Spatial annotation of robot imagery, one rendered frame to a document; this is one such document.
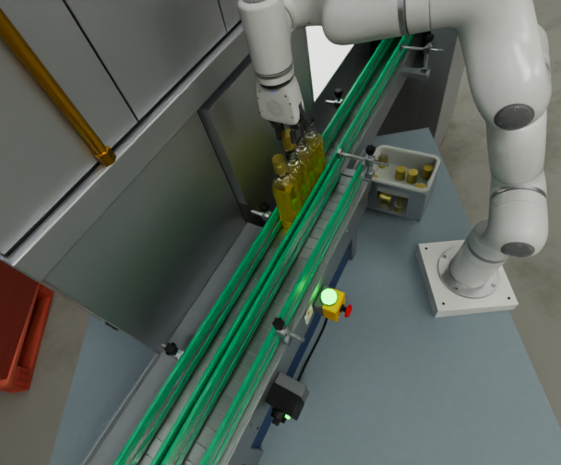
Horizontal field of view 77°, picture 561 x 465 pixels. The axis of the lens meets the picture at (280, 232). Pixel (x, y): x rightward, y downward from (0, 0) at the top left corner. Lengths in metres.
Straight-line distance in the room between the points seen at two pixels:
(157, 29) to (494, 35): 0.56
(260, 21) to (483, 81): 0.39
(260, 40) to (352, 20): 0.18
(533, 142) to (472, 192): 1.83
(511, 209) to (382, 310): 0.54
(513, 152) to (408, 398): 0.75
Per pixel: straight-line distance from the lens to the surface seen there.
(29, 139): 0.65
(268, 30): 0.75
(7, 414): 2.76
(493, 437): 1.26
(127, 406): 1.07
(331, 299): 1.01
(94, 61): 0.70
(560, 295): 2.39
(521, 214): 0.97
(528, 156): 0.85
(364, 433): 1.20
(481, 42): 0.68
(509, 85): 0.67
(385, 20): 0.68
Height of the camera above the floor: 1.95
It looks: 54 degrees down
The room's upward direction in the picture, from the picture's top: 17 degrees counter-clockwise
